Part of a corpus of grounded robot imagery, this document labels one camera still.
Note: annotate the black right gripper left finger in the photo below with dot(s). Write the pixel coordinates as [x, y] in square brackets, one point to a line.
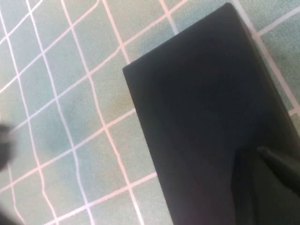
[3, 145]

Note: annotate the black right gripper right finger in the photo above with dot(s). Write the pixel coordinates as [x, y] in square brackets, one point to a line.
[279, 164]

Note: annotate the black glasses case blue print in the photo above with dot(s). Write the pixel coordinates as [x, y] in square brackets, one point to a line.
[199, 105]

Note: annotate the green checked tablecloth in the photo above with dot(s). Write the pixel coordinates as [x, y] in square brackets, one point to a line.
[70, 93]

